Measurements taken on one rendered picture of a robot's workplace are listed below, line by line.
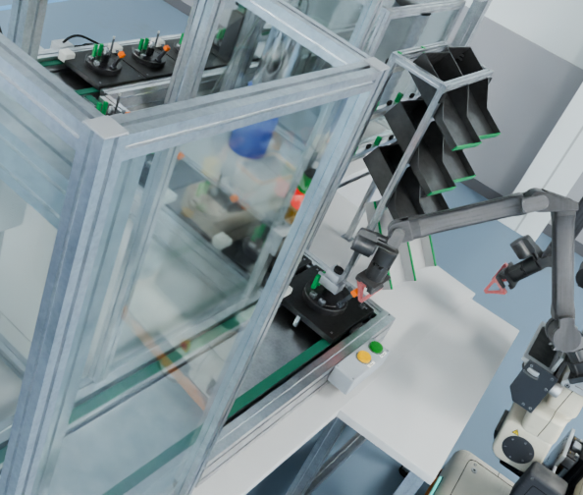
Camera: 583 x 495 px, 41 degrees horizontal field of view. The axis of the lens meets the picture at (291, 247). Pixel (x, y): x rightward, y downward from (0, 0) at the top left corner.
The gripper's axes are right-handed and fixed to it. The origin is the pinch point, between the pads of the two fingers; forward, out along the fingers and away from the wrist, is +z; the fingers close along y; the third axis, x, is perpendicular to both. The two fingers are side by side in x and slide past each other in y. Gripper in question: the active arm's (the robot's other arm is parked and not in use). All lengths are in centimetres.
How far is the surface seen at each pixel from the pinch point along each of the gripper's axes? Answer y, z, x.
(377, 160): -23.5, -27.6, -23.8
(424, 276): -64, 19, -2
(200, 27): 79, -79, -25
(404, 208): -28.8, -17.1, -10.4
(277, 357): 26.2, 14.6, -5.3
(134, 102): -32, 16, -127
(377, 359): 4.6, 9.9, 14.4
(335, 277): 2.0, -1.7, -9.5
